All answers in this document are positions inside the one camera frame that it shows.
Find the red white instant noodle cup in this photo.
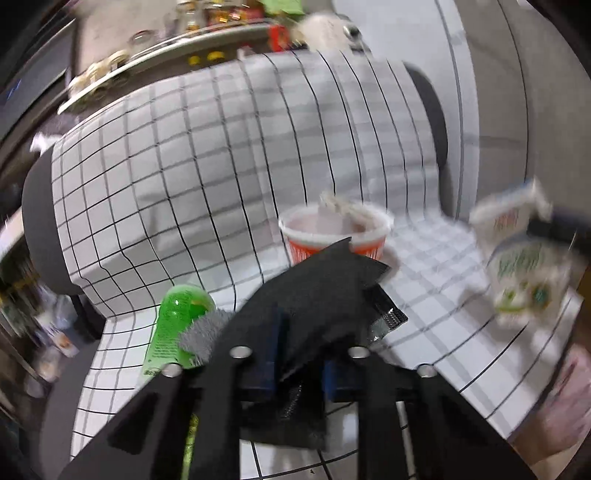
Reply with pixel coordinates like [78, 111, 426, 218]
[278, 191, 394, 267]

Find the white grey-edged dish cloth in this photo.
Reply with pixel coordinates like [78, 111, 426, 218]
[178, 309, 236, 366]

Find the white refrigerator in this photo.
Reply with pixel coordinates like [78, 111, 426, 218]
[332, 0, 533, 223]

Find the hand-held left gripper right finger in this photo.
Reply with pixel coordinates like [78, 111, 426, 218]
[323, 346, 539, 480]

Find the metal wall shelf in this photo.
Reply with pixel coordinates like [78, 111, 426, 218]
[58, 21, 297, 116]

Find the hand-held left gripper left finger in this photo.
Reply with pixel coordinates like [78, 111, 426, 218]
[58, 314, 290, 480]

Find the black snack bag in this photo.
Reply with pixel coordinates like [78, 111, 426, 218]
[217, 237, 410, 451]

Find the green plastic basket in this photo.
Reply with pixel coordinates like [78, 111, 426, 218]
[260, 0, 304, 14]

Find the white black-checked cloth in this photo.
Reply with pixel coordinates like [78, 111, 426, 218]
[51, 48, 585, 480]

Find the black range hood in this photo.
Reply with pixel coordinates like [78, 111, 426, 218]
[0, 0, 80, 139]

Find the white printed bucket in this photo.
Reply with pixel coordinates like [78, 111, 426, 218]
[37, 286, 82, 385]

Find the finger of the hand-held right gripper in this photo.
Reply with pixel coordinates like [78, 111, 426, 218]
[526, 207, 591, 268]

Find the white green snack packet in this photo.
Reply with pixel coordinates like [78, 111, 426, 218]
[468, 179, 574, 325]

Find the crushed clear green-capped bottle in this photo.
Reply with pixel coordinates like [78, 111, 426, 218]
[142, 284, 217, 480]

